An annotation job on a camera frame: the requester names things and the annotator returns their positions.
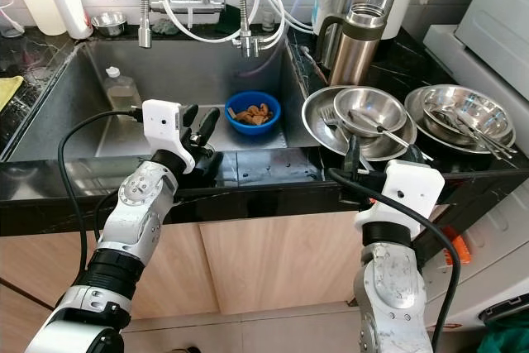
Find steel fork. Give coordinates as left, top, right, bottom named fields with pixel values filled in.
left=318, top=107, right=355, bottom=135

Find steel bowl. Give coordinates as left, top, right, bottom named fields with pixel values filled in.
left=333, top=86, right=409, bottom=137
left=422, top=86, right=512, bottom=141

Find steel kitchen sink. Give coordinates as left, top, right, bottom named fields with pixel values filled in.
left=4, top=39, right=323, bottom=164

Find blue plastic bowl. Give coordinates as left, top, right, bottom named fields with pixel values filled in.
left=224, top=90, right=283, bottom=136

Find steel plate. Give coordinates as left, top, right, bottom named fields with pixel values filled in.
left=301, top=86, right=418, bottom=162
left=405, top=84, right=515, bottom=155

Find brown food scraps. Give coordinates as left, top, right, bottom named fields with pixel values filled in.
left=236, top=103, right=274, bottom=126

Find clear soap bottle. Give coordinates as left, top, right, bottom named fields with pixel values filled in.
left=103, top=66, right=140, bottom=114

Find orange plastic object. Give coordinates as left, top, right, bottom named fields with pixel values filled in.
left=442, top=225, right=472, bottom=267

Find steel thermos jug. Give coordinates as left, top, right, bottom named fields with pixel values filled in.
left=316, top=3, right=388, bottom=88

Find yellow cloth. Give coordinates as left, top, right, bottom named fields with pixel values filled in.
left=0, top=74, right=24, bottom=110

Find light wood cabinet door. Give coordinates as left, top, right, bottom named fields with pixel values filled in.
left=0, top=221, right=216, bottom=321
left=198, top=211, right=373, bottom=317

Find small steel cup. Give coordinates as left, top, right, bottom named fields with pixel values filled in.
left=91, top=12, right=127, bottom=38

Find chrome pull-out spray faucet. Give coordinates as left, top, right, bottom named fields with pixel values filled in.
left=139, top=0, right=160, bottom=50

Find clear plastic cup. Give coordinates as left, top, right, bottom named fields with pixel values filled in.
left=0, top=0, right=26, bottom=38

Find white bottle red cap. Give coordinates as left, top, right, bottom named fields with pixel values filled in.
left=47, top=0, right=93, bottom=41

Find light wood side cabinet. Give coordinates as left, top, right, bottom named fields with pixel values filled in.
left=0, top=283, right=46, bottom=353

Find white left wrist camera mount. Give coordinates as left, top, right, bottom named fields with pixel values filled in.
left=141, top=99, right=195, bottom=164

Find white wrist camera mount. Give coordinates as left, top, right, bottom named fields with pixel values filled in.
left=141, top=99, right=195, bottom=164
left=354, top=159, right=446, bottom=230

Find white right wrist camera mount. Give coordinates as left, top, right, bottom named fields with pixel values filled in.
left=354, top=159, right=446, bottom=230

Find white water hose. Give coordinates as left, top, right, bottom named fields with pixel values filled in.
left=157, top=0, right=315, bottom=44

